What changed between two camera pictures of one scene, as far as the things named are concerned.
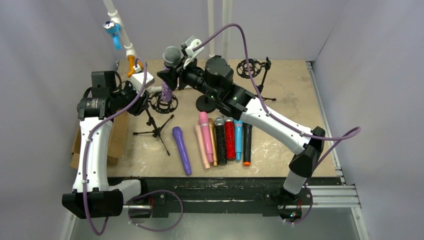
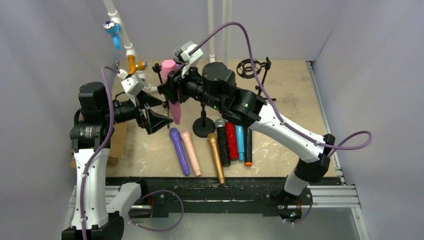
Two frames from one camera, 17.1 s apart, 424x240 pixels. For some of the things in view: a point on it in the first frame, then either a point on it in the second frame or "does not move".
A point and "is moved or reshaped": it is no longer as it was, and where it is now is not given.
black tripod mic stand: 254,67 does not move
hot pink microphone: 204,121 to 168,66
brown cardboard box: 118,143 does not move
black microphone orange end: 247,138 does not move
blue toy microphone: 113,28 does not move
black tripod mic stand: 161,106 is moved or reshaped
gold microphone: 211,123 is moved or reshaped
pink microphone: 199,135 to 185,136
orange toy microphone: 132,71 does not move
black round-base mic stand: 205,104 is moved or reshaped
